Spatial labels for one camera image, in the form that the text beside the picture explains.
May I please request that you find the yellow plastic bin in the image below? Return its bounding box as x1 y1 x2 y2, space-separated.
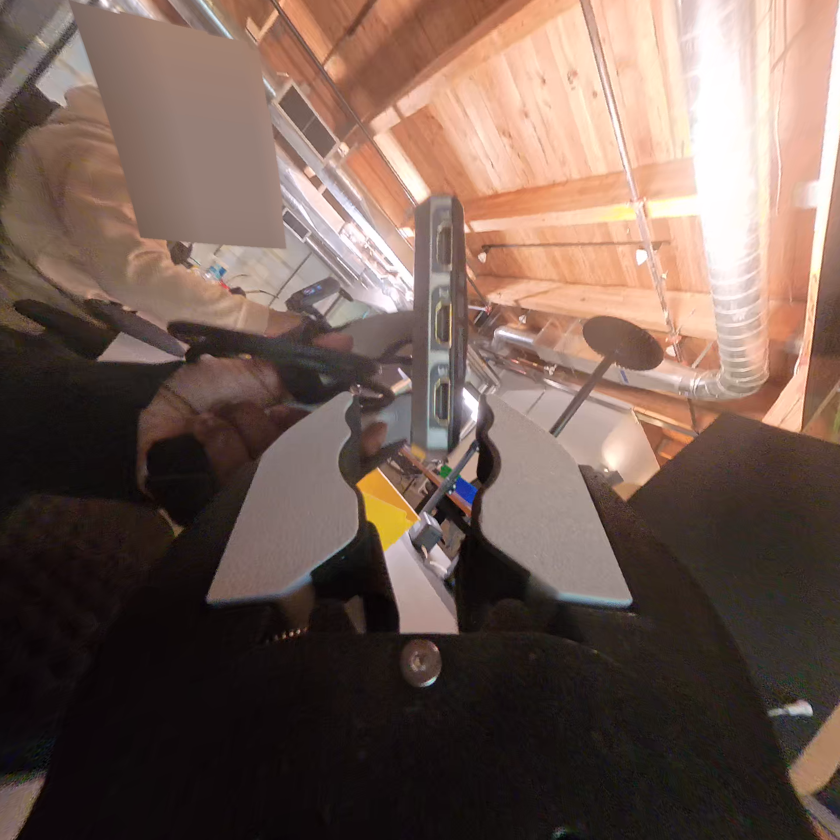
356 469 421 551

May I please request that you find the grey hdmi switch box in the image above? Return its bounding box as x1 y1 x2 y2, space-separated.
409 194 469 454

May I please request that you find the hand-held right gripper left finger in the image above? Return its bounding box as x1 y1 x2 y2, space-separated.
206 392 363 606

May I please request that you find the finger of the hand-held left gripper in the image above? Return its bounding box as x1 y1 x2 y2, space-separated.
348 311 416 368
385 394 414 454

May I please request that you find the silver ventilation duct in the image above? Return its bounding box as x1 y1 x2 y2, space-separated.
489 0 772 403

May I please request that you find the person's left hand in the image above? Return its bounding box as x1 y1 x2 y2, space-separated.
136 354 389 503

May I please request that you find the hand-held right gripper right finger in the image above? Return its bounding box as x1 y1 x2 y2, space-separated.
472 395 634 607

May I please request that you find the person's left forearm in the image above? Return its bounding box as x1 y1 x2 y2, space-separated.
0 327 183 508

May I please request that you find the black round lamp stand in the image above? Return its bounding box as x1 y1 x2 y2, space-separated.
549 316 665 438

